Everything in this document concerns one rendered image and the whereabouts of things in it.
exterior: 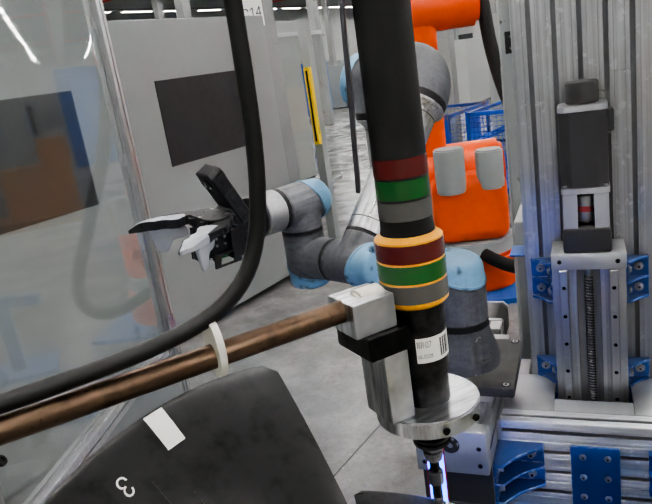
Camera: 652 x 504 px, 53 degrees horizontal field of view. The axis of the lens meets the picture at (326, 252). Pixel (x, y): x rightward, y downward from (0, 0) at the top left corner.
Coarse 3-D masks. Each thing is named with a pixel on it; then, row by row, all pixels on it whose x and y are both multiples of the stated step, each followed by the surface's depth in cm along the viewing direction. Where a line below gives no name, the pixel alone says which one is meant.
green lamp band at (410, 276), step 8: (432, 264) 39; (440, 264) 40; (384, 272) 40; (392, 272) 40; (400, 272) 39; (408, 272) 39; (416, 272) 39; (424, 272) 39; (432, 272) 39; (440, 272) 40; (384, 280) 40; (392, 280) 40; (400, 280) 40; (408, 280) 39; (416, 280) 39; (424, 280) 39; (432, 280) 40
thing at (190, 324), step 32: (224, 0) 33; (256, 96) 34; (256, 128) 34; (256, 160) 34; (256, 192) 35; (256, 224) 35; (256, 256) 35; (192, 320) 35; (128, 352) 33; (160, 352) 34; (224, 352) 35; (32, 384) 31; (64, 384) 32
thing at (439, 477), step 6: (438, 462) 45; (432, 468) 45; (438, 468) 45; (432, 474) 45; (438, 474) 45; (432, 480) 45; (438, 480) 45; (432, 486) 46; (438, 486) 46; (438, 492) 46; (438, 498) 46
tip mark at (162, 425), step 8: (160, 408) 51; (152, 416) 50; (160, 416) 50; (168, 416) 51; (152, 424) 50; (160, 424) 50; (168, 424) 50; (160, 432) 50; (168, 432) 50; (176, 432) 50; (168, 440) 49; (176, 440) 50; (168, 448) 49
